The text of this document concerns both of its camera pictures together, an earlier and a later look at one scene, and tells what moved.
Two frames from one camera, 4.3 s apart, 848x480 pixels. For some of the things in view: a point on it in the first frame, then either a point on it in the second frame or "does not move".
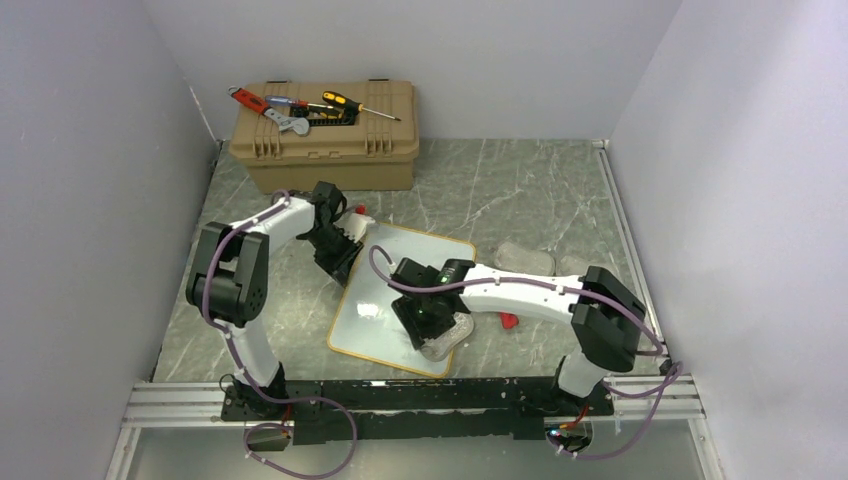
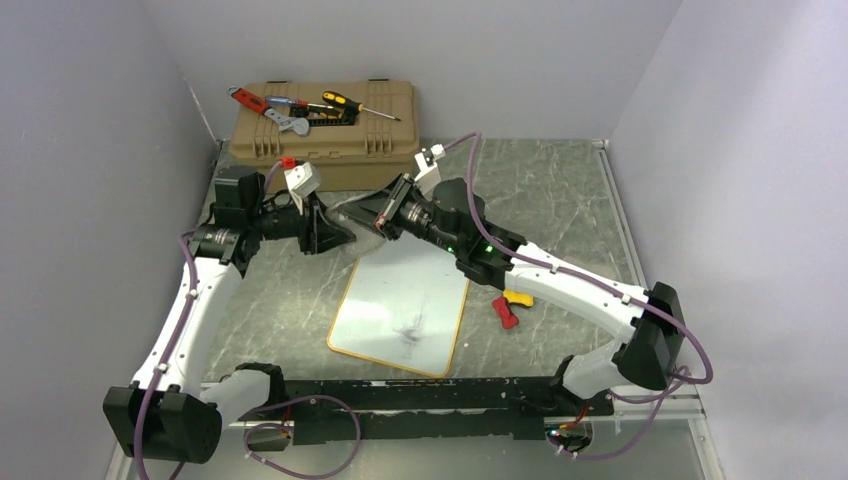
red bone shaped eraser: [508, 320] does not move
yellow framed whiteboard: [365, 323] does not move
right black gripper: [404, 308] → [381, 208]
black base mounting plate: [416, 409] does not move
